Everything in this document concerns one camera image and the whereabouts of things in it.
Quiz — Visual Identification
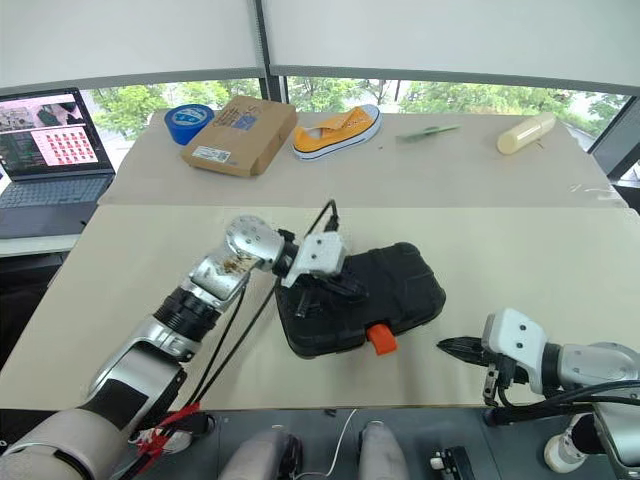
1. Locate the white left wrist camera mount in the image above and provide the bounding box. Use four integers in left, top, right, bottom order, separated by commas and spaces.
279, 232, 347, 289

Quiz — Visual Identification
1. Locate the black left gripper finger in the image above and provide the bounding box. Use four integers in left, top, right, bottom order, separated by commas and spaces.
327, 274, 369, 301
295, 289, 321, 319

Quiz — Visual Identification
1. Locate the brown cardboard box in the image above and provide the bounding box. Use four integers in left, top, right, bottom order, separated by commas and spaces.
180, 95, 299, 179

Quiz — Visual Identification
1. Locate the white round roll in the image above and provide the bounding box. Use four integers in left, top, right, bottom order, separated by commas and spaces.
543, 432, 589, 474

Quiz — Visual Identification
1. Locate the white crumpled object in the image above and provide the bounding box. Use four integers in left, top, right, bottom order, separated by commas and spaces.
128, 429, 194, 454

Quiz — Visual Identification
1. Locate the dark window frame post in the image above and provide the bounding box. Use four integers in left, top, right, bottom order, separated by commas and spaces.
249, 0, 291, 101

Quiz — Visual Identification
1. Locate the yellow canvas shoe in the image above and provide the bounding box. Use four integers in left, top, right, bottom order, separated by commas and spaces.
292, 103, 384, 162

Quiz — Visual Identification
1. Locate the white side desk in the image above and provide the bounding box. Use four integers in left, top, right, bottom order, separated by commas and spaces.
0, 232, 84, 259

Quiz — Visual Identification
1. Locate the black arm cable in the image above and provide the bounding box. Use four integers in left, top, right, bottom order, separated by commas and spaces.
197, 198, 341, 406
192, 287, 249, 406
497, 379, 640, 416
487, 394, 640, 426

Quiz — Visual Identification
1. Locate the wide white roller blind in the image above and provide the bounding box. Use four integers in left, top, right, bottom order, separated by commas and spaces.
262, 0, 640, 96

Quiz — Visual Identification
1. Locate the beige table sheet with clutter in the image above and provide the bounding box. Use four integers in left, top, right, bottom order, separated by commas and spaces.
97, 110, 629, 209

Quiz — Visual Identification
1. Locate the black bracket with white knob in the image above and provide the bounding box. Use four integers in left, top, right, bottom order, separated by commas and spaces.
430, 446, 474, 480

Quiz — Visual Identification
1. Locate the grey rounded shape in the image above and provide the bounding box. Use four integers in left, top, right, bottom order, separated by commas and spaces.
219, 427, 301, 480
357, 419, 411, 480

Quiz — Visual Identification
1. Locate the cream cylindrical bottle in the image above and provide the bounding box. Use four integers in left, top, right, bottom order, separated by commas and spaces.
496, 111, 557, 155

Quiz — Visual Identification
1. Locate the narrow white roller blind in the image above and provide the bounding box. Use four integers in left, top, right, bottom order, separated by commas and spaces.
0, 0, 269, 91

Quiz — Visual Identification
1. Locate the red cable tie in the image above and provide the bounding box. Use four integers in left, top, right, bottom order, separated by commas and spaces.
134, 403, 201, 461

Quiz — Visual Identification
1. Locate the open grey laptop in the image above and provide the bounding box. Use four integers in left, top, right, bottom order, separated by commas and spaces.
0, 88, 117, 240

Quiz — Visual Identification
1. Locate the thin white cable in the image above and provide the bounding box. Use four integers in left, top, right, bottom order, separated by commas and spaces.
299, 408, 359, 479

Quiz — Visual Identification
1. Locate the large beige table sheet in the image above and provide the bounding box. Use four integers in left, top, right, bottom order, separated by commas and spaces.
0, 203, 640, 412

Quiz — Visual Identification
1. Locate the black plastic tool case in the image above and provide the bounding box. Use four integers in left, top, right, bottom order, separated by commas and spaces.
273, 242, 447, 360

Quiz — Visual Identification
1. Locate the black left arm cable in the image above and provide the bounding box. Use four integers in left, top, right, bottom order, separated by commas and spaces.
192, 287, 249, 406
197, 198, 341, 406

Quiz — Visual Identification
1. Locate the blue tape roll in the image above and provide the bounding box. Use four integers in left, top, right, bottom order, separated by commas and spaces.
164, 103, 215, 147

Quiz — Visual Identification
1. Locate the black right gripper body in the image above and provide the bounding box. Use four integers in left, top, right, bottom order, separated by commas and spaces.
482, 352, 531, 406

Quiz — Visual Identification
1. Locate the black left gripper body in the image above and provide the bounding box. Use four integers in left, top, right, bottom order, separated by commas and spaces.
299, 267, 354, 296

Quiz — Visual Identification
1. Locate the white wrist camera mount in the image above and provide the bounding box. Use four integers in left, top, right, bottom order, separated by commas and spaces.
481, 308, 551, 396
279, 232, 347, 289

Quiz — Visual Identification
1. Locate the green comb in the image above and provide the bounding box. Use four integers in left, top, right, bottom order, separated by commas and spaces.
395, 123, 462, 145

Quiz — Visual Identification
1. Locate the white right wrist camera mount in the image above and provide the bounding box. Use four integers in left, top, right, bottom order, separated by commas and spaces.
481, 308, 551, 396

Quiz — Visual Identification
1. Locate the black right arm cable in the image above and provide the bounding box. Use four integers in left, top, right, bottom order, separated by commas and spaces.
497, 379, 640, 416
487, 394, 640, 426

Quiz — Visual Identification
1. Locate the dark slanted window frame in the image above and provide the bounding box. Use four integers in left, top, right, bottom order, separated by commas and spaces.
587, 94, 640, 184

